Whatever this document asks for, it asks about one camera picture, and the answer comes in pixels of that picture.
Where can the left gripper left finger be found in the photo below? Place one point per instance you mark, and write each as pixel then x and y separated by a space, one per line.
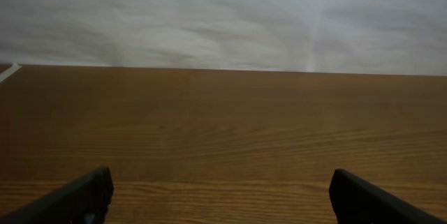
pixel 66 203

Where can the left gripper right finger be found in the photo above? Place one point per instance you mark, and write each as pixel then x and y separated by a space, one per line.
pixel 370 203

